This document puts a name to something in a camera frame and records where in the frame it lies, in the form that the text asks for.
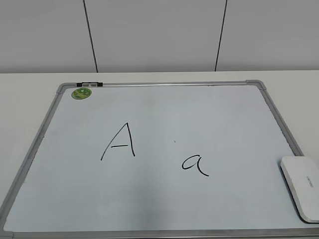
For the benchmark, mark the round green magnet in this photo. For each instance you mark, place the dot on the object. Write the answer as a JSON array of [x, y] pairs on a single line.
[[81, 93]]

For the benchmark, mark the black grey frame clip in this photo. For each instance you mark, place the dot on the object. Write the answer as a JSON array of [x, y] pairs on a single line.
[[89, 84]]

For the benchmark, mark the white whiteboard eraser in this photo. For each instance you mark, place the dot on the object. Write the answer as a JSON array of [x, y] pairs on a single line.
[[302, 177]]

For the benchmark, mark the grey framed whiteboard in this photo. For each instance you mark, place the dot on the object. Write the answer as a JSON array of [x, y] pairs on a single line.
[[167, 160]]

